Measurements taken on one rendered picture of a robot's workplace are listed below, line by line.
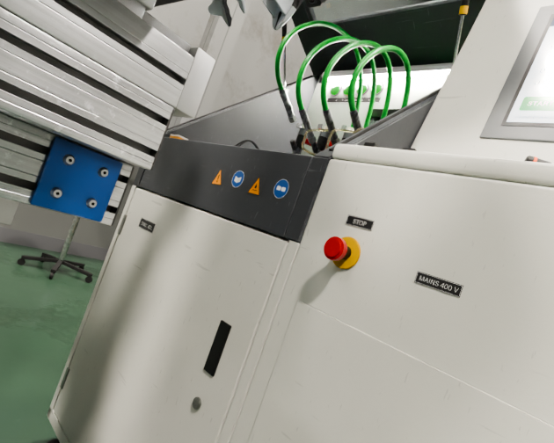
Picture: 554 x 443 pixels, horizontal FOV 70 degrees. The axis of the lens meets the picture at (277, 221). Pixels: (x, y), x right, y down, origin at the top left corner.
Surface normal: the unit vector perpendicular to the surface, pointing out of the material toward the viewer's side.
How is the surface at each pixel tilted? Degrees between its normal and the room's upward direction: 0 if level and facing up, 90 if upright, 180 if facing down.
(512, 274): 90
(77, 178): 90
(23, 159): 90
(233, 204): 90
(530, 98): 76
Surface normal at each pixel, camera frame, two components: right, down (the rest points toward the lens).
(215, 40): 0.73, 0.23
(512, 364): -0.66, -0.26
